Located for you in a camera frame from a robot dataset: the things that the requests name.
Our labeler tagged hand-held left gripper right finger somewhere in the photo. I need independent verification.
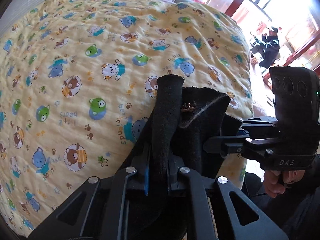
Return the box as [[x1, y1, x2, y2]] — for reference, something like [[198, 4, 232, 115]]
[[168, 156, 289, 240]]

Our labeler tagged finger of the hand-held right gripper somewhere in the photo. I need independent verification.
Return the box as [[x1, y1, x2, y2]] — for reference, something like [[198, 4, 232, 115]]
[[203, 134, 273, 157], [238, 116, 279, 137]]

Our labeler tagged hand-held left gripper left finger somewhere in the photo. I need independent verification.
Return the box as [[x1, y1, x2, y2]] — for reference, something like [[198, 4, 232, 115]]
[[27, 152, 151, 240]]

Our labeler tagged black sock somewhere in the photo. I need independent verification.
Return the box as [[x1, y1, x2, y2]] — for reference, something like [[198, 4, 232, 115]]
[[130, 75, 243, 240]]

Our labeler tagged person's right forearm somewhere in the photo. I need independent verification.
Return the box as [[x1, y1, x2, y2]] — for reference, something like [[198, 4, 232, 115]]
[[244, 154, 320, 240]]

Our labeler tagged person's right hand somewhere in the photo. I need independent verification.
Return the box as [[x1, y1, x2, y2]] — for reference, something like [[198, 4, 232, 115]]
[[263, 169, 291, 197]]

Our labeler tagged yellow bear printed blanket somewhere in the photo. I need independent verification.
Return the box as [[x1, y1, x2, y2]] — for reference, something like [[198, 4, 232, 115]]
[[0, 0, 255, 238]]

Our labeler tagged red wooden window frame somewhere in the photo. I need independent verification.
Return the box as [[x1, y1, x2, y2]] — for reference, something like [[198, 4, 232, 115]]
[[190, 0, 320, 67]]

